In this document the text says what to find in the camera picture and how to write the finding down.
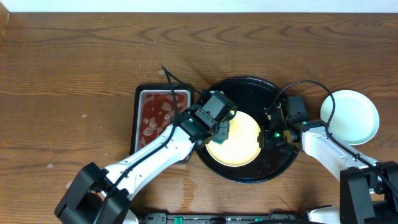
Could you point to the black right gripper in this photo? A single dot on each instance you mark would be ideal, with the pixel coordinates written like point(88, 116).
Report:
point(263, 140)

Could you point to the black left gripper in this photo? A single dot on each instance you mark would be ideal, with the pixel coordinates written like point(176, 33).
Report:
point(221, 134)

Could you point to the yellow plate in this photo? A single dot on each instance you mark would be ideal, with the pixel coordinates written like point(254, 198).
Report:
point(241, 146)

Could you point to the pale green plate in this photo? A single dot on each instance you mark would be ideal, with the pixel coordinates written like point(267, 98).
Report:
point(355, 119)

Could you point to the green scrubbing sponge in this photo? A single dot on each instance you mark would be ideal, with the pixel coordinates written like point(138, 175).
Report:
point(218, 141)

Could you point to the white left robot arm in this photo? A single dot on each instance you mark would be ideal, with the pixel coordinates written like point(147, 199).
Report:
point(104, 195)

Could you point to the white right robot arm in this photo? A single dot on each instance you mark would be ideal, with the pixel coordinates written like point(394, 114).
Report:
point(368, 188)

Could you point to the round black serving tray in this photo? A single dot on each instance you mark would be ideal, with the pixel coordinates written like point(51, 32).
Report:
point(252, 95)

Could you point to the black rectangular wash tray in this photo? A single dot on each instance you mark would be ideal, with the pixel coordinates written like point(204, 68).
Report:
point(154, 109)

